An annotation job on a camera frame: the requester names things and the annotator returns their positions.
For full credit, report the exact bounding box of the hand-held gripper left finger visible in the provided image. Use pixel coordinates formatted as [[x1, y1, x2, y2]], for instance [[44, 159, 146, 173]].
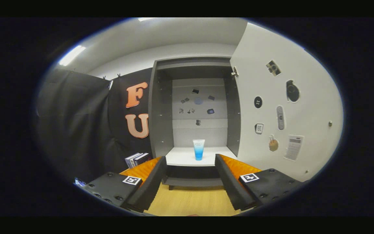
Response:
[[85, 156, 168, 213]]

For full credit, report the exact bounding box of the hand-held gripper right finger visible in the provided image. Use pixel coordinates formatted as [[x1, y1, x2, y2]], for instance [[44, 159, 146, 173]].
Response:
[[215, 154, 304, 211]]

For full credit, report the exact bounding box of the blue and white tube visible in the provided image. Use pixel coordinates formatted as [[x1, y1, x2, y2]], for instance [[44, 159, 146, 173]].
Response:
[[193, 139, 206, 161]]

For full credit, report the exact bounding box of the white cabinet door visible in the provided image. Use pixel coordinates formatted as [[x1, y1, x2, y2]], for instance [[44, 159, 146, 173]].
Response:
[[229, 22, 344, 182]]

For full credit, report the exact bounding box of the grey cabinet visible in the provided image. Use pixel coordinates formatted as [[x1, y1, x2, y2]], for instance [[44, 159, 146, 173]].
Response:
[[148, 57, 242, 190]]

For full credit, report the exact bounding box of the black backdrop cloth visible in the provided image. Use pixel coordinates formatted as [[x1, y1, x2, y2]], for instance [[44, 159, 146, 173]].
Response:
[[36, 67, 153, 186]]

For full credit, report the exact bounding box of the long ceiling light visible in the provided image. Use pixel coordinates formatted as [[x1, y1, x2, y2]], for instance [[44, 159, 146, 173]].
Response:
[[59, 45, 87, 66]]

